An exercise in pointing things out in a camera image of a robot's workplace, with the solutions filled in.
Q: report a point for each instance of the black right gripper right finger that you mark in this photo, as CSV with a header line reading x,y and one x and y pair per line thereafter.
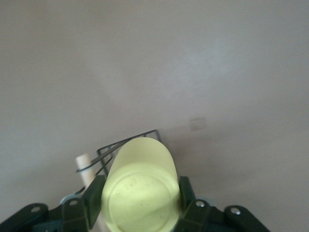
x,y
193,215

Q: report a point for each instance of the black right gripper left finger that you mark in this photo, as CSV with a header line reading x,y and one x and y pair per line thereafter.
x,y
82,212

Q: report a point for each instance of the yellow plastic cup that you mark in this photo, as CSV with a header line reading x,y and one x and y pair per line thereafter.
x,y
142,193

